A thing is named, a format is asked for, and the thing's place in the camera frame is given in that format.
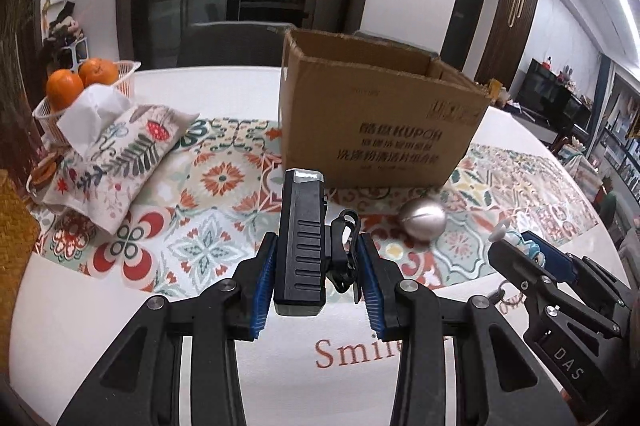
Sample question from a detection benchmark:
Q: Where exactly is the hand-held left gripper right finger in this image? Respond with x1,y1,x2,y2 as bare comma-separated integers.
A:
356,232,578,426

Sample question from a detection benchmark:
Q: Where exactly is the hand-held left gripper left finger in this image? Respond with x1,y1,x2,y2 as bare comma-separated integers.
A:
56,232,279,426

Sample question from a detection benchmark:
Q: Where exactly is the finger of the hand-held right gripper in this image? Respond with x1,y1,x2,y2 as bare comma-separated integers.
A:
520,230,638,307
487,240,626,342

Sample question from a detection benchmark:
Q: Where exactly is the figurine keychain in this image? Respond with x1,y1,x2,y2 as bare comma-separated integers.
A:
487,222,547,307

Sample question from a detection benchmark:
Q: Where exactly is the black flashlight with strap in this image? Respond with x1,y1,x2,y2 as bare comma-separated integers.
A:
272,167,363,317

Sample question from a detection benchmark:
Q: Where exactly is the brown cardboard box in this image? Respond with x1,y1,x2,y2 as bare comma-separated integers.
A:
277,28,493,189

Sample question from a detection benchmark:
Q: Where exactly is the silver egg-shaped case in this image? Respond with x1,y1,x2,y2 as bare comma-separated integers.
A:
398,198,447,241

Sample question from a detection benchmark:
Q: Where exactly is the chair with striped cloth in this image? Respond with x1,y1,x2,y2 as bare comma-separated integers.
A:
560,141,607,203

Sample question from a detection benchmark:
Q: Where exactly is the white patterned tablecloth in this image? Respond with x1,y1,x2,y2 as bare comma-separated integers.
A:
15,66,631,426

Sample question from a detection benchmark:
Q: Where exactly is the floral fabric tissue cover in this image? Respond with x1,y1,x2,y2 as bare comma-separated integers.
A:
30,104,200,234

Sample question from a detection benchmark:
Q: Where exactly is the white tissue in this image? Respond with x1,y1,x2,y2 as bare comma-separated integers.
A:
56,86,133,155

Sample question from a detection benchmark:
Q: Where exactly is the dark chair back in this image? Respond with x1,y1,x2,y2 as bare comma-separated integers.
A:
175,22,298,69

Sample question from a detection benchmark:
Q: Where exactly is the wooden slatted cabinet door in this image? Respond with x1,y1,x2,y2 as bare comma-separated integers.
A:
475,0,543,91

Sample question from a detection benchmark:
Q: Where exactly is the small brown wooden item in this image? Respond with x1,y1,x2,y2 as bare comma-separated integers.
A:
27,154,63,193

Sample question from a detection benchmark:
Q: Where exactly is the white plastic basket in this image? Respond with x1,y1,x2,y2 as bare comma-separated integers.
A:
32,60,142,141

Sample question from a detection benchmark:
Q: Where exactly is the yellow woven box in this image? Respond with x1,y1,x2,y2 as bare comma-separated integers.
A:
0,168,41,377

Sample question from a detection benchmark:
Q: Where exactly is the dark interior door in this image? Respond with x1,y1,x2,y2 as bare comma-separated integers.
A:
440,0,493,71

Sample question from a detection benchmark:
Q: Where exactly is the orange fruit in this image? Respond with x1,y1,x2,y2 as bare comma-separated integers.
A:
46,70,85,111
78,58,120,87

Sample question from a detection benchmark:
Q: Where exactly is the white small shelf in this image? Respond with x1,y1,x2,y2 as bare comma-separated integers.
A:
57,38,92,74

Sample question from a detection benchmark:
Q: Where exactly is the pile of stuffed toys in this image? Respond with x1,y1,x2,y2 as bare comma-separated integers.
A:
42,0,84,52

